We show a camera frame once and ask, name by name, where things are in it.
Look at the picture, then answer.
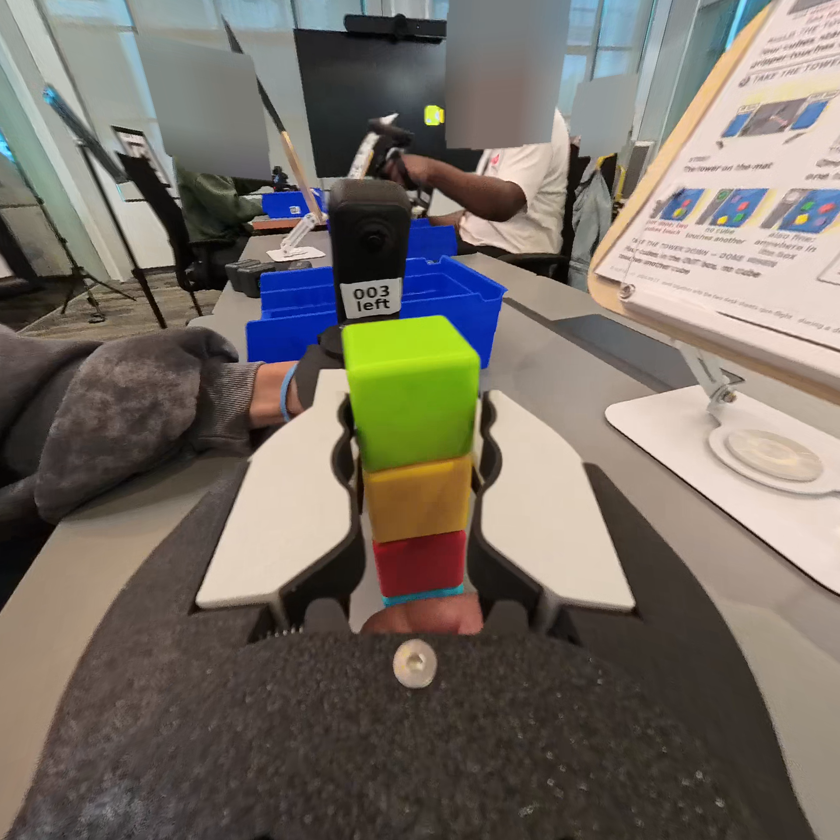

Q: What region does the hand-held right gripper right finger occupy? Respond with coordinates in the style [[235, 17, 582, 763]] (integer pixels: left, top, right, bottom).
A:
[[467, 390, 636, 634]]

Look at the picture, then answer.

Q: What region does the black screen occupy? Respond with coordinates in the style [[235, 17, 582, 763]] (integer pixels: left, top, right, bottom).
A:
[[293, 28, 483, 178]]

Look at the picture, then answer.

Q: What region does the red cube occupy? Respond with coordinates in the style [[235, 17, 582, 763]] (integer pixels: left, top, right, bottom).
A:
[[372, 530, 468, 599]]

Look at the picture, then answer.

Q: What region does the blue plastic bin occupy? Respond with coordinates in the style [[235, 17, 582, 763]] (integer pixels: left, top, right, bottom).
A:
[[246, 256, 508, 370], [407, 220, 459, 261], [261, 189, 328, 221]]

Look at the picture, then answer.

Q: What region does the black white tag sign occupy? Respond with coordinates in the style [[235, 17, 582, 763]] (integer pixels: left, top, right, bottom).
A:
[[42, 84, 168, 329], [112, 125, 173, 204]]

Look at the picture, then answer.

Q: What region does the grey wood-edged desk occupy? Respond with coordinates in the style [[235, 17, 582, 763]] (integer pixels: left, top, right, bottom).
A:
[[187, 230, 332, 329]]

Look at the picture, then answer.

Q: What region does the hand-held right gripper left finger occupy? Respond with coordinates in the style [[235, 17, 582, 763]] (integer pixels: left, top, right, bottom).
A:
[[196, 392, 367, 634]]

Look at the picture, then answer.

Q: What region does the cyan cube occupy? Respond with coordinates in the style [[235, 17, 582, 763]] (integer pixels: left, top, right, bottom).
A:
[[381, 586, 467, 608]]

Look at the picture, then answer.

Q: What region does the person's left forearm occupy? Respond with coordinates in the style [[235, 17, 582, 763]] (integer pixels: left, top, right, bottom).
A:
[[0, 326, 286, 526]]

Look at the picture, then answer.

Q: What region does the black video bar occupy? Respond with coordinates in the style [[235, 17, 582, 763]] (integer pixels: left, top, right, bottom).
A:
[[344, 14, 448, 44]]

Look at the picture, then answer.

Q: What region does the yellow cube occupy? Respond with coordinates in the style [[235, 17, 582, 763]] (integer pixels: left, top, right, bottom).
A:
[[362, 456, 473, 544]]

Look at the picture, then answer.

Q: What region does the printed instruction sheet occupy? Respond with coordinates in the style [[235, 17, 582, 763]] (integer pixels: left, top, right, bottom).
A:
[[607, 0, 840, 352]]

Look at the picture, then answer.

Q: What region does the grey jacket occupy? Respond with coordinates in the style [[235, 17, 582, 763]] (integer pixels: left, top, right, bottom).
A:
[[567, 154, 618, 290]]

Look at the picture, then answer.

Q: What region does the green cube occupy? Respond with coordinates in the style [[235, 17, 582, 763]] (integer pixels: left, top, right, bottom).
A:
[[342, 315, 482, 472]]

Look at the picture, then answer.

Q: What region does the black office chair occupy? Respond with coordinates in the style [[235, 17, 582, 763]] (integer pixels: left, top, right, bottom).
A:
[[118, 152, 237, 317]]

